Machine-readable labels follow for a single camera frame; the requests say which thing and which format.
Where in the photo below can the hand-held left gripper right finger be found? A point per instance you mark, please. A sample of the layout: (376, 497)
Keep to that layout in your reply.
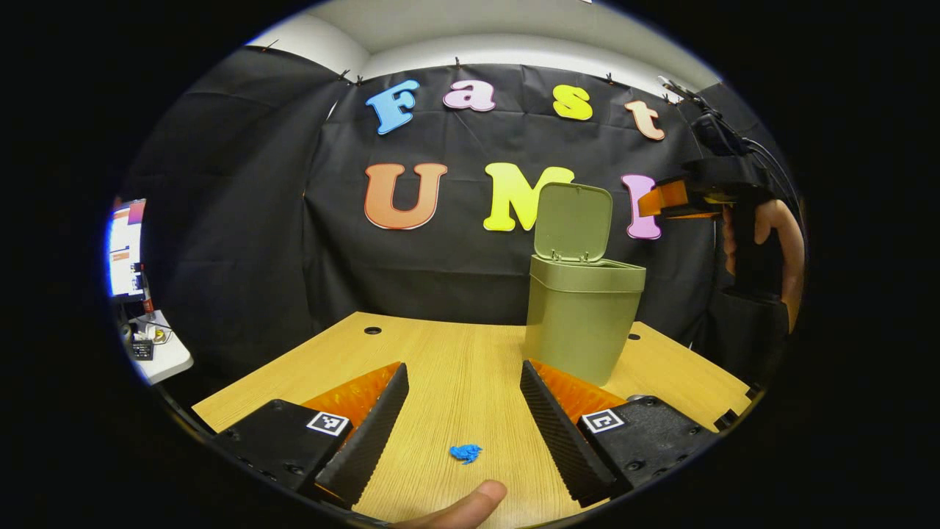
(562, 444)

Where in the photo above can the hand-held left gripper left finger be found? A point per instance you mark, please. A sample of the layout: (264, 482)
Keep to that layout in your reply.
(367, 448)

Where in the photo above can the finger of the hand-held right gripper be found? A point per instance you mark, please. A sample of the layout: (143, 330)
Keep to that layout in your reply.
(664, 197)
(698, 214)

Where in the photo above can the blue paper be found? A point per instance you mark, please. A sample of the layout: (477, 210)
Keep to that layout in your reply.
(465, 452)

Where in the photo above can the green desktop garbage bin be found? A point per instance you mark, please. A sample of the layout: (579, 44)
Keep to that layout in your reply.
(580, 323)

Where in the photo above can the wooden desktop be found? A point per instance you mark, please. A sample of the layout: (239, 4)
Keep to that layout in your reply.
(455, 375)

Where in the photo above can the white side table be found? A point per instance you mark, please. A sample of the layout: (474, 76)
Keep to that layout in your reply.
(172, 360)

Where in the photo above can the small black device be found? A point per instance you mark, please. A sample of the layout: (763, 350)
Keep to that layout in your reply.
(142, 350)

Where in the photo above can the black backdrop cloth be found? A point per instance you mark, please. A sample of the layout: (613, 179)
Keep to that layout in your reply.
(257, 220)

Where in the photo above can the computer monitor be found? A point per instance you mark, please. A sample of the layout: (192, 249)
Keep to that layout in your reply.
(125, 250)

